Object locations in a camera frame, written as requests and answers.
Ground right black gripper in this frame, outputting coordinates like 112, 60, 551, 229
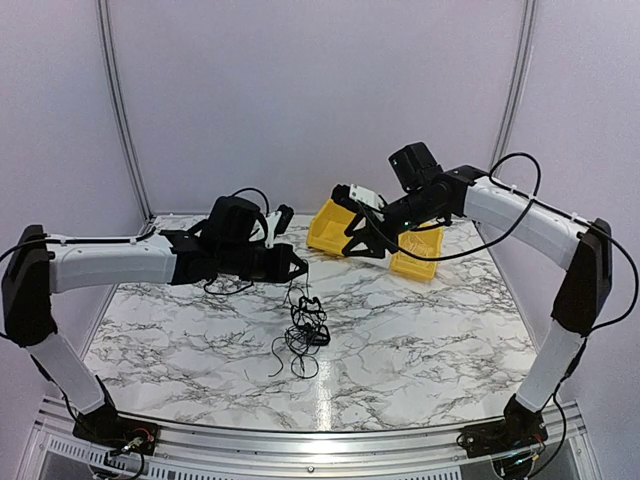
341, 187, 445, 259

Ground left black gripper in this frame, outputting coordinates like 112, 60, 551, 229
219, 242, 309, 283

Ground black cable bundle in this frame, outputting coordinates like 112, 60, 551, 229
268, 269, 332, 381

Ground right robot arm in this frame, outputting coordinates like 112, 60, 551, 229
331, 143, 612, 448

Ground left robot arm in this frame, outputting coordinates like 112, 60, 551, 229
1, 195, 308, 445

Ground left yellow bin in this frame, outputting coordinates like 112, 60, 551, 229
306, 199, 355, 256

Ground yellow bin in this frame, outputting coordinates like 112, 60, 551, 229
390, 227, 444, 282
306, 199, 355, 256

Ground right yellow bin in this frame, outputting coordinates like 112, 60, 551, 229
390, 227, 444, 282

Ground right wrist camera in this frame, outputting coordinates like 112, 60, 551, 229
331, 184, 386, 213

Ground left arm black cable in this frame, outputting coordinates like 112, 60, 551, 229
202, 187, 274, 297

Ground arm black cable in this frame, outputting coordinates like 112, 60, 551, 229
202, 187, 274, 297
359, 152, 640, 331

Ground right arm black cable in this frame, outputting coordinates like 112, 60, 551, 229
359, 152, 640, 331

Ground left aluminium corner post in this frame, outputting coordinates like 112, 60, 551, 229
95, 0, 153, 221

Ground aluminium corner post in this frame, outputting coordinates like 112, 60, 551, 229
95, 0, 153, 221
488, 0, 539, 169

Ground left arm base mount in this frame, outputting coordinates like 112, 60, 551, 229
72, 378, 160, 456

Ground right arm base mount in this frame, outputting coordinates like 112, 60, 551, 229
456, 395, 548, 458

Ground right aluminium corner post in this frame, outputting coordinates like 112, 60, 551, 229
488, 0, 539, 169

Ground aluminium front rail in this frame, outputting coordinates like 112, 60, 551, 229
17, 397, 602, 479

